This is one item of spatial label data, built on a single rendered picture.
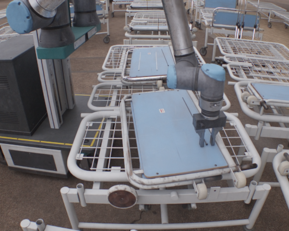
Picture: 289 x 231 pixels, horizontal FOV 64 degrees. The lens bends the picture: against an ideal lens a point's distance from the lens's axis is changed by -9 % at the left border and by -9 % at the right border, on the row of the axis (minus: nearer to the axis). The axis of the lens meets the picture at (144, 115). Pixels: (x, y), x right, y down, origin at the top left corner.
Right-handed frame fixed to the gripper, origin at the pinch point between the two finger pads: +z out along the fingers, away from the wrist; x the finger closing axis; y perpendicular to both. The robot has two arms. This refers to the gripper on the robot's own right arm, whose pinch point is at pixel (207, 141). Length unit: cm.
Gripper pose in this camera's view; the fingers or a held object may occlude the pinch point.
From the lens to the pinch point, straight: 112.0
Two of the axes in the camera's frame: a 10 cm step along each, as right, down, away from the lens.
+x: 9.9, -1.0, 0.7
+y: 1.2, 5.2, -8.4
